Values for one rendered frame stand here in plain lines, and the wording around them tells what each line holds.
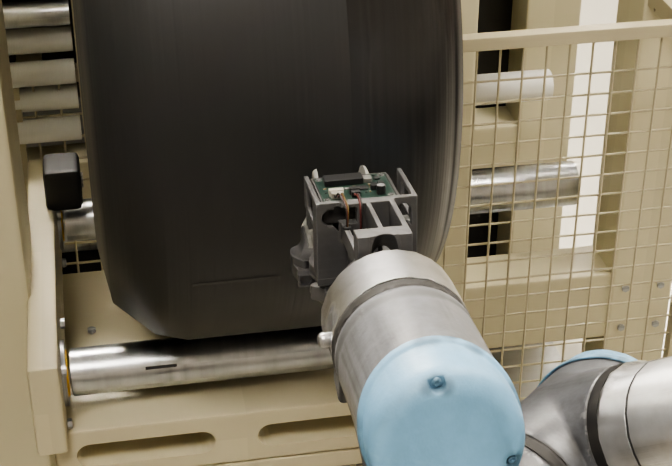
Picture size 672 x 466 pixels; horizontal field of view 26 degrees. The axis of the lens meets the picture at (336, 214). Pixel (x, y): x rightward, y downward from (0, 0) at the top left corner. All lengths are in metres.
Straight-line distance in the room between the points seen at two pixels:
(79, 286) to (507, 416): 0.95
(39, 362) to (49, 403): 0.04
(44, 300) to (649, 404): 0.68
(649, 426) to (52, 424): 0.63
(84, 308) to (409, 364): 0.88
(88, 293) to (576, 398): 0.84
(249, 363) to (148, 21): 0.41
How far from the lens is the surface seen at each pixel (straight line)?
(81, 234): 1.61
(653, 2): 2.02
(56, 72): 1.73
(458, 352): 0.81
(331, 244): 0.99
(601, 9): 4.55
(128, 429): 1.38
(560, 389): 0.97
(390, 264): 0.91
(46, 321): 1.38
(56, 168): 1.54
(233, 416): 1.38
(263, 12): 1.09
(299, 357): 1.38
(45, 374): 1.32
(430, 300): 0.87
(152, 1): 1.09
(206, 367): 1.37
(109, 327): 1.61
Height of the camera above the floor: 1.72
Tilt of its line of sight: 31 degrees down
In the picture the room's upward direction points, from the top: straight up
